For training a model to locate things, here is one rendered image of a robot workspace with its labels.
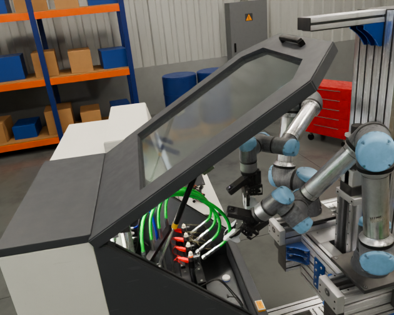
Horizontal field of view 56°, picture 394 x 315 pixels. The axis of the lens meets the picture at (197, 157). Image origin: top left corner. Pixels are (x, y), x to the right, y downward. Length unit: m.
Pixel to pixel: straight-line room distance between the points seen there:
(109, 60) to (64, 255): 5.56
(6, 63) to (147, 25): 2.75
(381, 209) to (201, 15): 6.99
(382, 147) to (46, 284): 1.13
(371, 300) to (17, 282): 1.34
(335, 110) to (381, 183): 4.27
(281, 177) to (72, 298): 1.19
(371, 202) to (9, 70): 6.11
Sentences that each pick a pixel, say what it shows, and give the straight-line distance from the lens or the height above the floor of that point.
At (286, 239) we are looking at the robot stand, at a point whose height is 0.94.
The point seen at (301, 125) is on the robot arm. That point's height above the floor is 1.56.
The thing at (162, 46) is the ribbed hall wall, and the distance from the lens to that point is 7.94.
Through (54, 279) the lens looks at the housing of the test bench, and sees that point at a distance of 1.30.
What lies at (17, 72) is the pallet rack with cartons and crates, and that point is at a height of 1.33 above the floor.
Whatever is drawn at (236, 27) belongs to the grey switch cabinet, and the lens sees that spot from 7.97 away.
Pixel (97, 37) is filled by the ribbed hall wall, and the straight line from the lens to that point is 7.80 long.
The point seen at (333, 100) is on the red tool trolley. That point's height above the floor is 0.69.
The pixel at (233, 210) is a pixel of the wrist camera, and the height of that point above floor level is 1.34.
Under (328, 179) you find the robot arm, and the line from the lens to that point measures 1.51.
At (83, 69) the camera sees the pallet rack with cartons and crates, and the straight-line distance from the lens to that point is 6.63.
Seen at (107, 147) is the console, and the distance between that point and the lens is 1.81.
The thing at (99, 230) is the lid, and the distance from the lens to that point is 1.18.
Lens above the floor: 2.11
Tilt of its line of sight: 22 degrees down
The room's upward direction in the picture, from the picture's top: 6 degrees counter-clockwise
